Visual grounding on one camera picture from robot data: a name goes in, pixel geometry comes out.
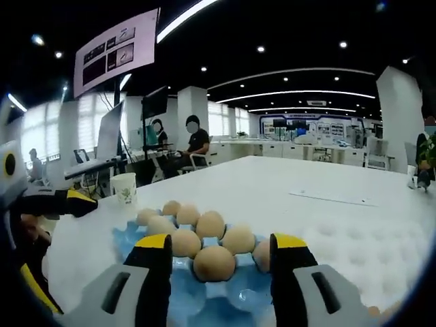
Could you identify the black folding table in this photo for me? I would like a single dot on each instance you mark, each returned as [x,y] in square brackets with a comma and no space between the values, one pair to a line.
[90,167]

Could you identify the small white device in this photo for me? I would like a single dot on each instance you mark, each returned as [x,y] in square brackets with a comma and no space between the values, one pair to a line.
[412,175]

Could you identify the long white counter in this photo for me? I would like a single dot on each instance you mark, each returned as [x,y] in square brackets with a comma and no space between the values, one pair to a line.
[289,150]

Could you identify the white mesh chair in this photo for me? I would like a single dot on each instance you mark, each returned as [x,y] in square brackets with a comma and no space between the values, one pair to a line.
[378,148]

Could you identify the white foam holder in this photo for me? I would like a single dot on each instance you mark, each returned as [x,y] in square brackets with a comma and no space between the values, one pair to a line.
[368,245]

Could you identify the black monitor on stand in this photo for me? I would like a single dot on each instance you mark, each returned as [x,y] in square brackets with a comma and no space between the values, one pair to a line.
[155,102]

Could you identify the large hanging screen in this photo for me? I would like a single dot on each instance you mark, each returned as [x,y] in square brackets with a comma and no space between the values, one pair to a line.
[116,51]

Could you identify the blue wall display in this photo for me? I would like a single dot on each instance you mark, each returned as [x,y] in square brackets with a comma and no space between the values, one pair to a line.
[327,127]

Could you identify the white office chair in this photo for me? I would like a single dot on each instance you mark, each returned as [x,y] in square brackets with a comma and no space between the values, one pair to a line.
[199,158]

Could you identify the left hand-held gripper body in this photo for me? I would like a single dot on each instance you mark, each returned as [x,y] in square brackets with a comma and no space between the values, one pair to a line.
[17,153]

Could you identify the grey backed monitor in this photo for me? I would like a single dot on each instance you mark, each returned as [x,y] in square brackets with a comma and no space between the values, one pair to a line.
[109,133]

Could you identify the grey round object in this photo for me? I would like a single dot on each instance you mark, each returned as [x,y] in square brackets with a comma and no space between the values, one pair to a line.
[424,178]

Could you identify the white flat strip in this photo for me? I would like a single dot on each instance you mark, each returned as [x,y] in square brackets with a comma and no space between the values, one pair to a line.
[334,197]

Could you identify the small potted plant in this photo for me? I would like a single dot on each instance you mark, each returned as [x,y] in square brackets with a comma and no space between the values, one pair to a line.
[241,134]

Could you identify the person's left hand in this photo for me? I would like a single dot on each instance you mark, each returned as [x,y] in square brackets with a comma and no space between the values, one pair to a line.
[34,230]

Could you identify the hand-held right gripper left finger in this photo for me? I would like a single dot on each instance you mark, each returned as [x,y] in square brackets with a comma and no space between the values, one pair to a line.
[143,293]

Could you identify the white table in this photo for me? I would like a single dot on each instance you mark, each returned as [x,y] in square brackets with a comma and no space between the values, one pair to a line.
[272,184]

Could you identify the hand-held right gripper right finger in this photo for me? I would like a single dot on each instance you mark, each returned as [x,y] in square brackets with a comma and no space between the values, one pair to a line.
[299,293]

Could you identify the blue egg tray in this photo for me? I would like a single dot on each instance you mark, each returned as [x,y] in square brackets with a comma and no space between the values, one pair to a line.
[218,299]

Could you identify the white paper cup green print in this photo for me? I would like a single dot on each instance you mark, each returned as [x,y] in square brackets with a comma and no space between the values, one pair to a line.
[123,187]

